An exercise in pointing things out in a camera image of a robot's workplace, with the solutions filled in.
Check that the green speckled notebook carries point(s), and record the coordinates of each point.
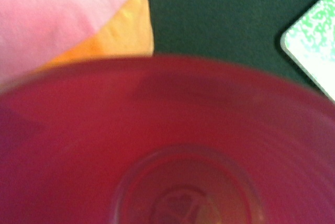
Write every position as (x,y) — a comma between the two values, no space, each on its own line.
(309,42)

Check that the black tablecloth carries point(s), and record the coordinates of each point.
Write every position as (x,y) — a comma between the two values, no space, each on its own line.
(247,32)

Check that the pink plastic cup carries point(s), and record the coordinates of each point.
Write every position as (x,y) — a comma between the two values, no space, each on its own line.
(164,140)

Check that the multicolour soft ball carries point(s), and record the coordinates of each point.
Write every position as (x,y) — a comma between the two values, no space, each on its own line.
(40,34)

